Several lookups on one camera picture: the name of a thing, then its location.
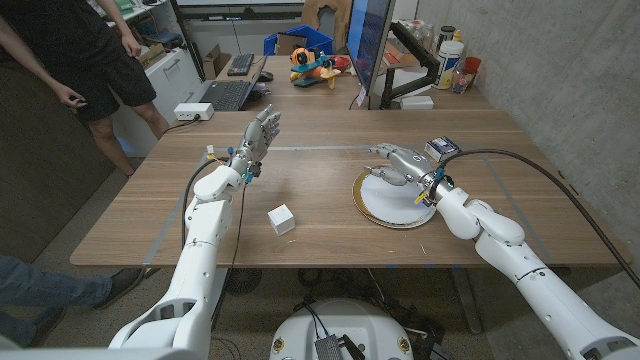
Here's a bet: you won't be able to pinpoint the person's right hand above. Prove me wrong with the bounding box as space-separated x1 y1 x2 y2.
49 82 87 109

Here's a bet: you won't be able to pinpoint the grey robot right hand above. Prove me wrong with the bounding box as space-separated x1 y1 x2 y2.
363 142 446 197

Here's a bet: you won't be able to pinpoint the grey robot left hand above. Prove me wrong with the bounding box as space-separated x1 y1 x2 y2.
230 103 283 176

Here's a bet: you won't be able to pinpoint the person's left hand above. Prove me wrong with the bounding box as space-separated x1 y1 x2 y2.
119 32 143 58

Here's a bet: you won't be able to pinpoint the person's right forearm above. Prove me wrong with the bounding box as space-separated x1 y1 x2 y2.
0 17 62 92

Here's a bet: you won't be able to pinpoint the person's left forearm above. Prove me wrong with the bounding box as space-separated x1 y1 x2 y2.
97 0 132 40

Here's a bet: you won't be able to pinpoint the gold-rimmed white paper plate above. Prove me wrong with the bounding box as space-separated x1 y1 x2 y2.
351 164 437 230

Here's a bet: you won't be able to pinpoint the white cube block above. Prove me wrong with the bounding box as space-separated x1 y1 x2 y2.
267 203 297 237

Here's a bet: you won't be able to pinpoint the small cardboard box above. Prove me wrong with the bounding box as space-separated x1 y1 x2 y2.
137 42 169 70

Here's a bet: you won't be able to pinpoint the small blue white box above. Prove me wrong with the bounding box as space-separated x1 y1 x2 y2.
423 135 462 163

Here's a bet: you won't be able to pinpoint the white drawer cabinet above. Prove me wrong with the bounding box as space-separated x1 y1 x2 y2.
112 47 206 156

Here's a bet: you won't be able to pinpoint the open black laptop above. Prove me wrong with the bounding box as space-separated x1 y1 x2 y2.
198 54 269 112

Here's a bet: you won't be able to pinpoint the person in black clothes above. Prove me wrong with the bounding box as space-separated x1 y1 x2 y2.
0 0 171 179

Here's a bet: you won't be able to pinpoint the flat white box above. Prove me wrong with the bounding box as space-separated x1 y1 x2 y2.
399 95 435 111

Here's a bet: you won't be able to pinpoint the white power strip box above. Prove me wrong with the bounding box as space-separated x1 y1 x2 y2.
173 102 216 122

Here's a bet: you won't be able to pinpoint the black keyboard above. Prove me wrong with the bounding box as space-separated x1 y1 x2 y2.
226 52 256 78

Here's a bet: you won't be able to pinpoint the dark brown partition panel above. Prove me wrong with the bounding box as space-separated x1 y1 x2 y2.
0 62 119 266

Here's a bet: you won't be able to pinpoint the open cardboard box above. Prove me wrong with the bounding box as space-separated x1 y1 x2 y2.
202 43 233 80

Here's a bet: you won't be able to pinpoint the slanted silver tape strip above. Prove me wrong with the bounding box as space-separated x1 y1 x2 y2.
142 149 211 266
477 152 551 261

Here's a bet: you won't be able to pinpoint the colourful toy airplane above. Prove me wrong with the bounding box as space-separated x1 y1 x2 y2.
289 46 342 90

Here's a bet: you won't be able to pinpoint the clear glass jar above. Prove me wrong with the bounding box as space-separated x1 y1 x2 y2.
451 67 476 95

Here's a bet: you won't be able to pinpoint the white canister blue label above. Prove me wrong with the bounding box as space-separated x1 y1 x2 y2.
432 40 465 91

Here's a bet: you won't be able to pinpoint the blue plastic bin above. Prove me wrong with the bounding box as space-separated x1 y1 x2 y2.
263 24 335 57

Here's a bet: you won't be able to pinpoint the flat panel monitor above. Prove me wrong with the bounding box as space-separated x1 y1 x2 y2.
346 0 396 96

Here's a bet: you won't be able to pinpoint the dark-lid jar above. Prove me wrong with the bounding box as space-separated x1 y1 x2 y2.
436 25 457 51

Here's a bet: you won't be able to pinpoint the round black fan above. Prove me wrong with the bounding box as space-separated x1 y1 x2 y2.
223 268 263 296

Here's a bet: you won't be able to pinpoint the grey table leg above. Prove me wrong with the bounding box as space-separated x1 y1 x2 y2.
449 267 484 335

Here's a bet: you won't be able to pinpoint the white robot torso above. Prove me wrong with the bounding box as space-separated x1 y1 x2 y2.
269 298 415 360

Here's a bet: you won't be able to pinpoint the person in blue jeans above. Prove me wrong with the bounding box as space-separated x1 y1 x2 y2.
0 254 146 349

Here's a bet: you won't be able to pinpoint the grey finned module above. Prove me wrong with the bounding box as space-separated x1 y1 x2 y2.
313 334 346 360

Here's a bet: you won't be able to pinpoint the whiteboard with black frame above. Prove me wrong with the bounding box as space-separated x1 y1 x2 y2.
168 0 307 84

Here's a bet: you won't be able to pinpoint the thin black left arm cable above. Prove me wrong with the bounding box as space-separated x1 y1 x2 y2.
212 182 247 326

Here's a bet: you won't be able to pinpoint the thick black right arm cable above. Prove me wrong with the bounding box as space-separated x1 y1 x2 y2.
429 148 640 291

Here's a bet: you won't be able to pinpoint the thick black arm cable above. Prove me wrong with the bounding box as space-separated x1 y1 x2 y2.
180 158 221 251
429 148 640 291

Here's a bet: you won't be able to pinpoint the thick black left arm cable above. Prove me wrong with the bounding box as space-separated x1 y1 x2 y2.
180 158 221 251

